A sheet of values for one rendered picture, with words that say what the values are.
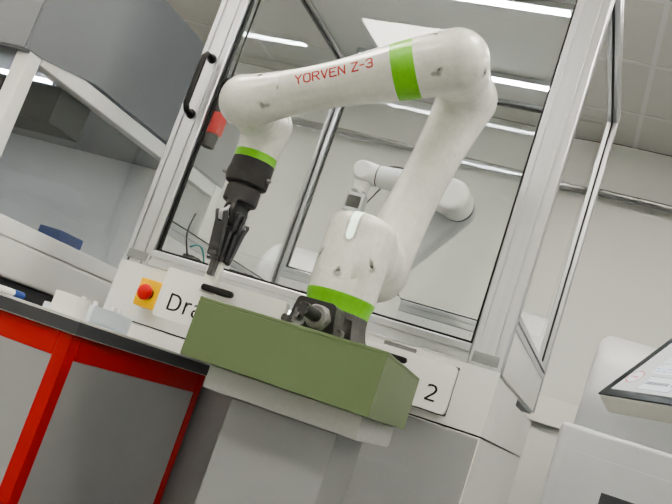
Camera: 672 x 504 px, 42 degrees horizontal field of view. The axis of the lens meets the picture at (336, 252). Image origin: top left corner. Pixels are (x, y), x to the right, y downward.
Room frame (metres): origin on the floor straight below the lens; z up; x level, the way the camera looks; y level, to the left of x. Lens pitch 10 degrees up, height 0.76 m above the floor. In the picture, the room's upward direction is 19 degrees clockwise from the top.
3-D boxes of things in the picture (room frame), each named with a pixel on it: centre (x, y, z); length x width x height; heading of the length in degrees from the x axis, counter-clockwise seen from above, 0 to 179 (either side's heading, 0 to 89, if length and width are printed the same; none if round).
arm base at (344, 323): (1.53, -0.02, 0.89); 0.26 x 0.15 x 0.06; 158
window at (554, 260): (2.36, -0.58, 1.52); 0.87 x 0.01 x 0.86; 159
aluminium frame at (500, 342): (2.53, -0.12, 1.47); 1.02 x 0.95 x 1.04; 69
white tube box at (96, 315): (1.93, 0.45, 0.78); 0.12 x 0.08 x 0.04; 148
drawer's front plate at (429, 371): (1.98, -0.21, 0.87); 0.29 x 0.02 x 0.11; 69
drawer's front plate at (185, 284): (1.82, 0.19, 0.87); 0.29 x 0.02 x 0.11; 69
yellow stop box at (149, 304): (2.20, 0.40, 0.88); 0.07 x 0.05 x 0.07; 69
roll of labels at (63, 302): (1.72, 0.46, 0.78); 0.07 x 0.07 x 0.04
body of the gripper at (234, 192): (1.81, 0.23, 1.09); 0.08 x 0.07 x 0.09; 159
